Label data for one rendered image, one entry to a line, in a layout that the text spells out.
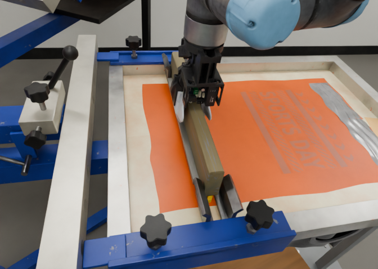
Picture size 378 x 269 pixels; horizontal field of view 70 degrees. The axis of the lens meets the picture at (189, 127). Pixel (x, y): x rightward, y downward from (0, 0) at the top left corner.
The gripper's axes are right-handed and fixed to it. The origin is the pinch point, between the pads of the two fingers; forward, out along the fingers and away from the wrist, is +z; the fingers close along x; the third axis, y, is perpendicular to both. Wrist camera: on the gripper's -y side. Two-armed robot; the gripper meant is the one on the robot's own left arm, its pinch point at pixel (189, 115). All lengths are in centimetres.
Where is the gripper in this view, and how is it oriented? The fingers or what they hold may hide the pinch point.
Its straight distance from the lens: 63.2
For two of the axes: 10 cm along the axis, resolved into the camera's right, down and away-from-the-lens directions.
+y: 2.0, 7.0, -6.8
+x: 9.7, -0.7, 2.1
